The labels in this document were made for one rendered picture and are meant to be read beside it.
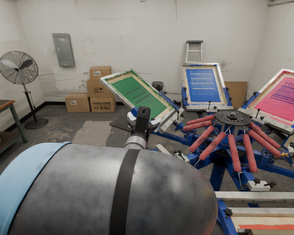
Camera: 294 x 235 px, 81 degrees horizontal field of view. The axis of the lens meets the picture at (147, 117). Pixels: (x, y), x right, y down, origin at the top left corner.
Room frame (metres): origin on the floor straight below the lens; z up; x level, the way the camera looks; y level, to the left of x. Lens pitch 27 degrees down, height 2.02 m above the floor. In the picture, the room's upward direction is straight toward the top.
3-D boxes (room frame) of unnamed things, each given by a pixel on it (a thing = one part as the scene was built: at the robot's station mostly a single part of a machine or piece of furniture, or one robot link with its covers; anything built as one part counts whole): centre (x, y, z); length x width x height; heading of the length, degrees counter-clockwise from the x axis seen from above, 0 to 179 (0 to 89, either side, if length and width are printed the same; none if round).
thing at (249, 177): (0.88, -0.76, 1.02); 0.17 x 0.06 x 0.05; 179
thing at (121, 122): (1.72, -0.19, 0.91); 1.34 x 0.40 x 0.08; 59
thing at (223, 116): (1.38, -0.77, 0.67); 0.39 x 0.39 x 1.35
